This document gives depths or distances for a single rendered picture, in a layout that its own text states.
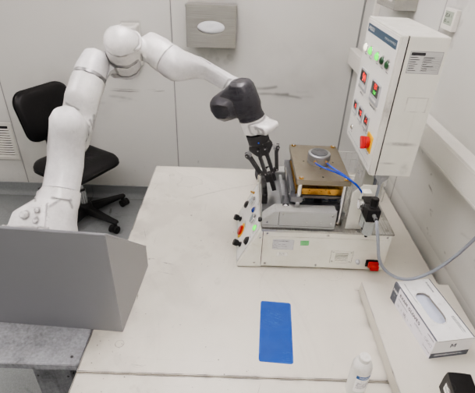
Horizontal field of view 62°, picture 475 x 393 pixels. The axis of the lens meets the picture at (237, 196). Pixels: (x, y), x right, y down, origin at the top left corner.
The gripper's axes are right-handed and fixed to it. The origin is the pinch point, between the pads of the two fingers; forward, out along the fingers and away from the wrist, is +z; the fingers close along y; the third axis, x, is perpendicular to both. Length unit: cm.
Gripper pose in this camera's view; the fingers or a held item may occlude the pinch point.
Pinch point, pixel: (271, 180)
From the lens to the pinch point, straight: 146.9
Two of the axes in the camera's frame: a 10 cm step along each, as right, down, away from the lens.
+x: -0.2, 5.4, -8.4
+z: 3.1, 8.1, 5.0
